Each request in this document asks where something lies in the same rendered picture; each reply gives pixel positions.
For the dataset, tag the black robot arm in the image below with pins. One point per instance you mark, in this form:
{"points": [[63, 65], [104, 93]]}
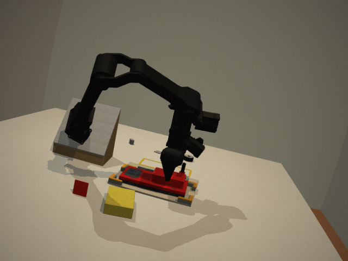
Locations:
{"points": [[184, 100]]}

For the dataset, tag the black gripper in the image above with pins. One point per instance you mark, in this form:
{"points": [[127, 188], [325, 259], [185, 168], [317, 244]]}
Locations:
{"points": [[172, 156]]}

